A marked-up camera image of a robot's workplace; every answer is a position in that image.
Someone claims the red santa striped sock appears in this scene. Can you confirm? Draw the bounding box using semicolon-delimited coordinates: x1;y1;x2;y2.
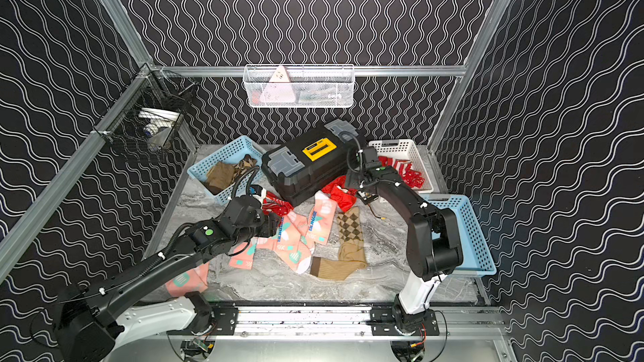
262;191;293;217

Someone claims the tan argyle sock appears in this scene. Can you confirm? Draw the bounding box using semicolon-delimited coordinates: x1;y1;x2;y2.
232;154;258;181

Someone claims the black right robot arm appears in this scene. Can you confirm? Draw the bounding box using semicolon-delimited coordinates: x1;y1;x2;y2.
345;147;464;335

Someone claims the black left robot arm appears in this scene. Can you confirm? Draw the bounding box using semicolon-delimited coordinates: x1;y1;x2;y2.
53;195;281;361

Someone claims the white perforated plastic basket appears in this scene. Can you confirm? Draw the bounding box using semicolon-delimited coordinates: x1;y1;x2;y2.
368;139;434;194

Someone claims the left light blue basket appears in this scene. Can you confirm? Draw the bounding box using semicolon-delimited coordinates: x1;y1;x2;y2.
188;136;266;205

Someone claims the light blue basket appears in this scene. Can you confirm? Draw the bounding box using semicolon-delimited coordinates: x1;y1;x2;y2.
421;194;497;278
188;136;266;205

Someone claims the right light blue basket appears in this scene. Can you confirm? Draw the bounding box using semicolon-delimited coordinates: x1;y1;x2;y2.
421;194;497;278

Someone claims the pink dotted sock centre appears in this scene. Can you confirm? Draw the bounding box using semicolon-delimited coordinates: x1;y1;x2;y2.
229;211;315;274

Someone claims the pink patterned sock upper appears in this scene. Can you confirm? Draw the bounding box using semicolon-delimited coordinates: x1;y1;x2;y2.
306;191;337;245

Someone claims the pink sock left edge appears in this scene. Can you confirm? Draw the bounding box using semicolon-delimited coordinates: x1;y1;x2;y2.
165;262;209;298

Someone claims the tan plain sock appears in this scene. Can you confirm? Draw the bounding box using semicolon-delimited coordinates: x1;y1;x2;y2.
310;206;367;281

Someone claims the black toolbox yellow handle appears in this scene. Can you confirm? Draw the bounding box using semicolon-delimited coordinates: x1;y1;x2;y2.
261;119;366;206

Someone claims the clear wall-mounted basket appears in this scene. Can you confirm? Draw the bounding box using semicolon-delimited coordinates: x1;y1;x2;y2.
243;64;356;108

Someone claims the black wire wall basket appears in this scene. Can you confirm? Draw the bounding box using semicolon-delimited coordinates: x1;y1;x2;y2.
101;70;199;164

